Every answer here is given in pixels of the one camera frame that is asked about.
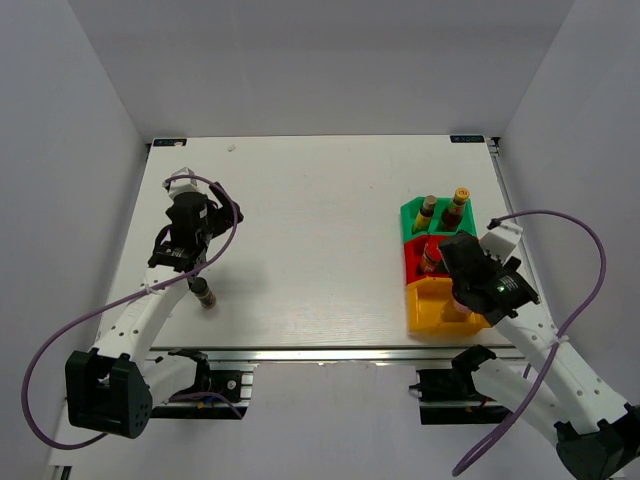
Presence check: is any red lid jar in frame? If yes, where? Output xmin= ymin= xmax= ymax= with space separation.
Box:
xmin=418 ymin=239 xmax=446 ymax=275

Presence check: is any pink cap spice shaker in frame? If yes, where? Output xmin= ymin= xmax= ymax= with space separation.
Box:
xmin=452 ymin=299 xmax=472 ymax=315

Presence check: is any yellow cap sauce bottle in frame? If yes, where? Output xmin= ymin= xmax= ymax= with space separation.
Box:
xmin=441 ymin=187 xmax=470 ymax=231

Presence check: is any black cap spice jar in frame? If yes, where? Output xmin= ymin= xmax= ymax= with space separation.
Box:
xmin=190 ymin=277 xmax=217 ymax=309

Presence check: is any small yellow label bottle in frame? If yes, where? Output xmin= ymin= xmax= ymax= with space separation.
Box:
xmin=412 ymin=195 xmax=438 ymax=234

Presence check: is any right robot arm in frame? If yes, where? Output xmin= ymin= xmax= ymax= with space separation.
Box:
xmin=439 ymin=232 xmax=639 ymax=479

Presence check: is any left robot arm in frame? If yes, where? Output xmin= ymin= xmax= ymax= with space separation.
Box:
xmin=65 ymin=171 xmax=243 ymax=439

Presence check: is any green plastic bin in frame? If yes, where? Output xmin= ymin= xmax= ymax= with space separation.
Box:
xmin=400 ymin=197 xmax=477 ymax=243

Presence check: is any yellow plastic bin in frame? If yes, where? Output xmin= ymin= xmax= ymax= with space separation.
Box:
xmin=406 ymin=278 xmax=490 ymax=337

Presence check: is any red plastic bin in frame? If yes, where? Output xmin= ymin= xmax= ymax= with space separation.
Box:
xmin=404 ymin=233 xmax=457 ymax=286

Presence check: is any left blue table label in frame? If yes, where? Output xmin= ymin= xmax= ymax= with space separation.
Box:
xmin=151 ymin=138 xmax=187 ymax=148

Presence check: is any blue table label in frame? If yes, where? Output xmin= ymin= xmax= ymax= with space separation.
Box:
xmin=449 ymin=135 xmax=485 ymax=144
xmin=151 ymin=138 xmax=187 ymax=148

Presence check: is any right blue table label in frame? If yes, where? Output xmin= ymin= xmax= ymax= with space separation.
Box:
xmin=449 ymin=135 xmax=485 ymax=144

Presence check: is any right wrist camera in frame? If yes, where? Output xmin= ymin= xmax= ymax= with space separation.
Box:
xmin=479 ymin=219 xmax=523 ymax=264

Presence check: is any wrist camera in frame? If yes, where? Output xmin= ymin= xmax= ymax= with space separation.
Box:
xmin=163 ymin=167 xmax=200 ymax=200
xmin=479 ymin=219 xmax=523 ymax=264

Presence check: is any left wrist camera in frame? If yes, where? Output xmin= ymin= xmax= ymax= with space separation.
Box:
xmin=163 ymin=167 xmax=200 ymax=200

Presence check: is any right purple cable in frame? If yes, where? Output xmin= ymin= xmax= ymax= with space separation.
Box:
xmin=451 ymin=209 xmax=609 ymax=476

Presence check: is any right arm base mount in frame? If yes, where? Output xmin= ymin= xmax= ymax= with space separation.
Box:
xmin=408 ymin=345 xmax=510 ymax=426

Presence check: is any aluminium table right rail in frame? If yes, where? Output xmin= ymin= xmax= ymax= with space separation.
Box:
xmin=486 ymin=136 xmax=556 ymax=324

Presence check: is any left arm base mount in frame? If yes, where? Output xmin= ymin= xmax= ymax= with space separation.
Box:
xmin=142 ymin=348 xmax=253 ymax=420

